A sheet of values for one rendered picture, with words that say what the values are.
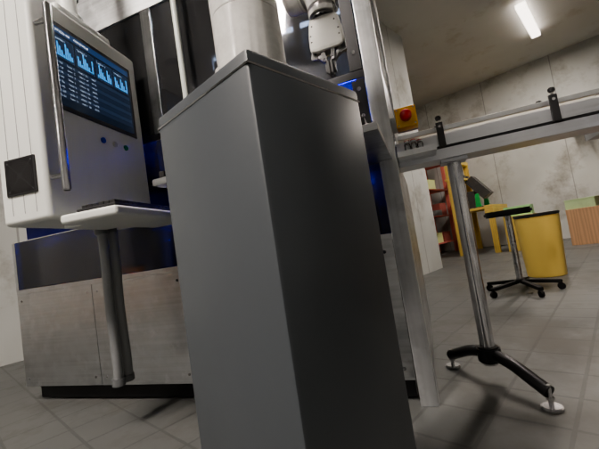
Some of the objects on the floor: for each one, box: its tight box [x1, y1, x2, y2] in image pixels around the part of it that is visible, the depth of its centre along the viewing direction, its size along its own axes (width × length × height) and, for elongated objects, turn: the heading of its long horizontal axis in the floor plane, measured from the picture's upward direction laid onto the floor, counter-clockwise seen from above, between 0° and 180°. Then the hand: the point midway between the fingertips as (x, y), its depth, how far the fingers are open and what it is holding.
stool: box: [483, 207, 566, 298], centre depth 271 cm, size 54×51×64 cm
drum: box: [513, 210, 568, 278], centre depth 323 cm, size 36×37×58 cm
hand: (331, 69), depth 102 cm, fingers closed
